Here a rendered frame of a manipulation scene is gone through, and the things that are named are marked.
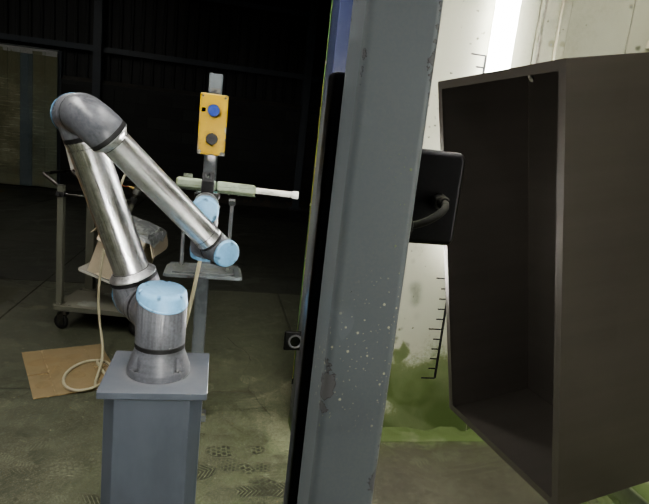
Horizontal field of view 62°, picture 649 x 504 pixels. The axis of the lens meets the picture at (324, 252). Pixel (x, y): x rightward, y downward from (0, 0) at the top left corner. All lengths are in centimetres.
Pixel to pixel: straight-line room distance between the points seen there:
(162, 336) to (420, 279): 130
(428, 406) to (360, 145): 248
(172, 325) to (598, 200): 120
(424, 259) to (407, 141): 216
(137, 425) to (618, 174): 146
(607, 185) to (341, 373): 118
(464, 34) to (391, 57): 218
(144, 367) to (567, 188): 125
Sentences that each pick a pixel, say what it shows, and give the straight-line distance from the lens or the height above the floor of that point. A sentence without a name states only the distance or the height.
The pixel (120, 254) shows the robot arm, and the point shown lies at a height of 99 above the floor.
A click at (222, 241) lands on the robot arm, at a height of 105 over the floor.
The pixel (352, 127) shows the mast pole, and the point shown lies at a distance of 35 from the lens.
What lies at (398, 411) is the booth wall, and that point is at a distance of 274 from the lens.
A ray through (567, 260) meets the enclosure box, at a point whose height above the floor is 117.
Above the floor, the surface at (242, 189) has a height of 118.
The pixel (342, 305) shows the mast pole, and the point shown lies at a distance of 37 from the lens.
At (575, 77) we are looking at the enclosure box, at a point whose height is 160.
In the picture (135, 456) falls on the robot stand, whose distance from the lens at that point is 177.
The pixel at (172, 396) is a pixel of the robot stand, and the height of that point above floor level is 63.
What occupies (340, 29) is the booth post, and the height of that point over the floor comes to 186.
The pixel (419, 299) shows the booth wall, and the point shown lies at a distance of 255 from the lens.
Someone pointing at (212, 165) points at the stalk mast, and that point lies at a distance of 248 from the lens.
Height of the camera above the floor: 138
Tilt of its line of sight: 11 degrees down
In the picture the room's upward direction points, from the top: 6 degrees clockwise
